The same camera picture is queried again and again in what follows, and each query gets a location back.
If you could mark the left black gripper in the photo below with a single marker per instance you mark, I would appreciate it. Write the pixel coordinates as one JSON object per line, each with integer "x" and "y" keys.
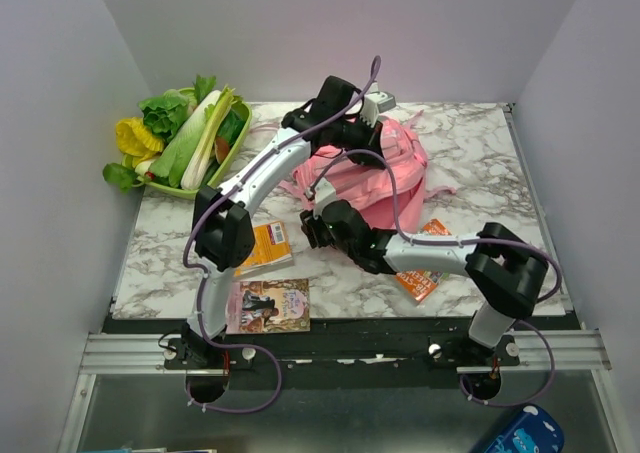
{"x": 369, "y": 140}

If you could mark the pink illustrated storybook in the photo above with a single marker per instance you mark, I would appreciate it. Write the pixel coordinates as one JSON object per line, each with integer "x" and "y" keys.
{"x": 269, "y": 307}

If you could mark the black mounting base rail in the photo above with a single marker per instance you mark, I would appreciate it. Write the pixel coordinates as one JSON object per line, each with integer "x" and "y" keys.
{"x": 339, "y": 354}

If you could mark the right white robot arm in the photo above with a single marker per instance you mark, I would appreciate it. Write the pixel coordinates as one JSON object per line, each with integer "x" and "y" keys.
{"x": 508, "y": 272}

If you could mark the yellow flower toy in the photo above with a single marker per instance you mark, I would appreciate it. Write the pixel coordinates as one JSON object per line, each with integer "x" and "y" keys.
{"x": 134, "y": 138}

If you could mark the orange paperback book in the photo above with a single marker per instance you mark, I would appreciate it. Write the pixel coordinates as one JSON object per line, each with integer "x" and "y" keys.
{"x": 271, "y": 248}

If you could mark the aluminium frame rail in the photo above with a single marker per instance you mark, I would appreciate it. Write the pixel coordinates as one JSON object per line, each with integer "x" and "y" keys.
{"x": 122, "y": 354}

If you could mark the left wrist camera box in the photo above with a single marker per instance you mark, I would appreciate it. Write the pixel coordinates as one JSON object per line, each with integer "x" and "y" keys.
{"x": 374, "y": 104}

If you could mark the green lettuce toy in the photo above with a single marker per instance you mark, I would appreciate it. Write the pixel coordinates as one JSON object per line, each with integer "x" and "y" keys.
{"x": 166, "y": 113}

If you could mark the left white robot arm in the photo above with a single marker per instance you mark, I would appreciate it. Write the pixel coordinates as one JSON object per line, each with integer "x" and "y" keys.
{"x": 342, "y": 116}

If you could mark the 78-storey treehouse book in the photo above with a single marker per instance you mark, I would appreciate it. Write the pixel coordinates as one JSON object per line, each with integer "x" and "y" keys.
{"x": 420, "y": 284}

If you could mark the pink school backpack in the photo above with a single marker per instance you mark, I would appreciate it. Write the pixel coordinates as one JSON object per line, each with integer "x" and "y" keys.
{"x": 369, "y": 190}

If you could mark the white napa cabbage toy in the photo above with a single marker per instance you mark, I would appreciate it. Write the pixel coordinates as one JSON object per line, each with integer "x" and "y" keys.
{"x": 202, "y": 144}

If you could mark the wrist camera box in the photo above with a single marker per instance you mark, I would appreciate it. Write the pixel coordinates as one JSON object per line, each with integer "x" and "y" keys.
{"x": 320, "y": 195}
{"x": 374, "y": 104}

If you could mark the blue shark pencil case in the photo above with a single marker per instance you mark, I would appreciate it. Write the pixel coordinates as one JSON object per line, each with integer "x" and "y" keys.
{"x": 531, "y": 429}

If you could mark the green vegetable tray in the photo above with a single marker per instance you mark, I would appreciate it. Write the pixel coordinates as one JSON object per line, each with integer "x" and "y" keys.
{"x": 214, "y": 179}

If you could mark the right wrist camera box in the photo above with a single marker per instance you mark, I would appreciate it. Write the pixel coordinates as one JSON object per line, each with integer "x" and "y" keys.
{"x": 320, "y": 195}

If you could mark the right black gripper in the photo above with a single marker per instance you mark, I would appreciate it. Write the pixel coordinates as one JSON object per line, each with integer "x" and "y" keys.
{"x": 310, "y": 226}

